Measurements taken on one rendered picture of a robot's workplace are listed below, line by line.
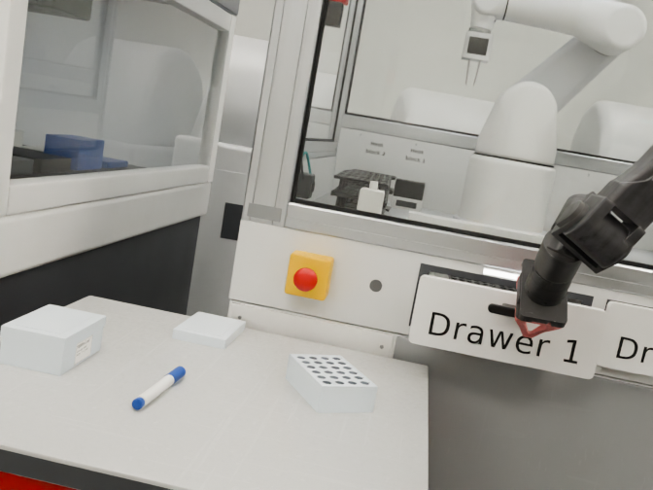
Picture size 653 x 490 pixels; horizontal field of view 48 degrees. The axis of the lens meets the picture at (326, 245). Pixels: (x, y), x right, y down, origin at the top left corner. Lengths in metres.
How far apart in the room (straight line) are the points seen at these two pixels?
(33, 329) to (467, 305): 0.63
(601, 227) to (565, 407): 0.48
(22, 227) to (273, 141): 0.44
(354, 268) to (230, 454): 0.53
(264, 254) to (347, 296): 0.16
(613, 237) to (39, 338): 0.73
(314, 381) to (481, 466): 0.47
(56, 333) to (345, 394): 0.38
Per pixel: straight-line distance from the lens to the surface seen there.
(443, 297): 1.17
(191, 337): 1.20
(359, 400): 1.02
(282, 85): 1.29
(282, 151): 1.29
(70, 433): 0.87
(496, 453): 1.38
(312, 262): 1.25
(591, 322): 1.21
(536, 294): 1.07
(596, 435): 1.39
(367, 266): 1.28
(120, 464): 0.81
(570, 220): 0.96
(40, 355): 1.02
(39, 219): 1.36
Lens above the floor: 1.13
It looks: 9 degrees down
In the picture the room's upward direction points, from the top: 10 degrees clockwise
